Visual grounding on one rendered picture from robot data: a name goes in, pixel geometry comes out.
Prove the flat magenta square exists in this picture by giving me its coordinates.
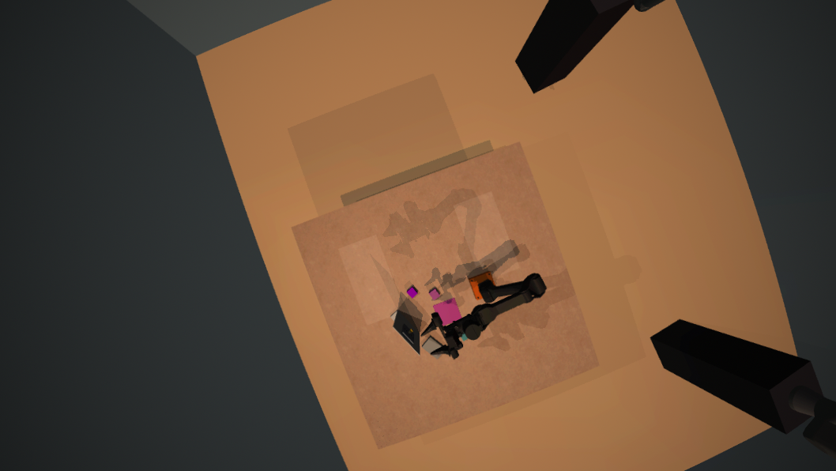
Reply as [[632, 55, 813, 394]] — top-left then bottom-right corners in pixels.
[[433, 298, 461, 326]]

